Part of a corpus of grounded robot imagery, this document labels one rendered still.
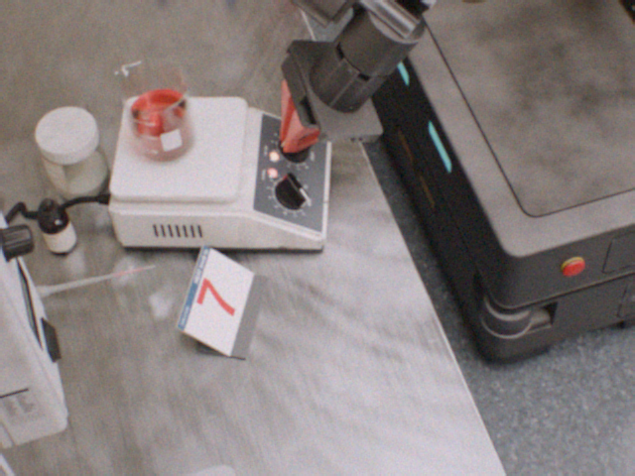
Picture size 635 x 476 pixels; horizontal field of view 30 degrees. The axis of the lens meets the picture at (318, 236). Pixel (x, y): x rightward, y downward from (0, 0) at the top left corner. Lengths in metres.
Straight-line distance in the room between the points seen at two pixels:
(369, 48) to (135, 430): 0.39
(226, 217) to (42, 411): 0.53
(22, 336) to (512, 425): 1.41
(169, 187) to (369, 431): 0.28
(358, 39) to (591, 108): 0.82
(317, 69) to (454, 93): 0.74
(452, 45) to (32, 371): 1.35
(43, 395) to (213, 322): 0.51
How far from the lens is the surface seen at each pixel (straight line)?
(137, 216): 1.12
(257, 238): 1.13
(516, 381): 1.94
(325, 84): 1.06
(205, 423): 1.07
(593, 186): 1.70
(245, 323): 1.11
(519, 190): 1.68
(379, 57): 1.02
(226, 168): 1.11
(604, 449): 1.91
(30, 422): 0.62
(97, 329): 1.14
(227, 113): 1.15
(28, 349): 0.56
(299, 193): 1.12
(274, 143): 1.16
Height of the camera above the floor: 1.71
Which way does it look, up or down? 56 degrees down
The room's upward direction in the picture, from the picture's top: 4 degrees counter-clockwise
